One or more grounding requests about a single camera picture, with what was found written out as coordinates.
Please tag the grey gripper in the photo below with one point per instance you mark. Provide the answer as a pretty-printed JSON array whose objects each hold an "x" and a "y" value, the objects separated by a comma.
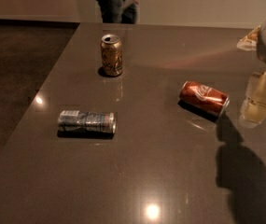
[{"x": 254, "y": 109}]

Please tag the orange soda can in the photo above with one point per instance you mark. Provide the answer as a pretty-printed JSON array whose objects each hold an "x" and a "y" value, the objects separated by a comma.
[{"x": 111, "y": 50}]

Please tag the red coke can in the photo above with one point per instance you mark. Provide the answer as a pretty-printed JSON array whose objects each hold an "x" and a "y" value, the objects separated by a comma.
[{"x": 205, "y": 98}]

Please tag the silver blue energy drink can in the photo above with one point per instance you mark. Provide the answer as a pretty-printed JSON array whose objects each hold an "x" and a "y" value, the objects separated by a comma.
[{"x": 87, "y": 122}]

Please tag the person in dark clothes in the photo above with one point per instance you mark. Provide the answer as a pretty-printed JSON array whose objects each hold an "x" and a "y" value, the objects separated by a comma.
[{"x": 118, "y": 11}]

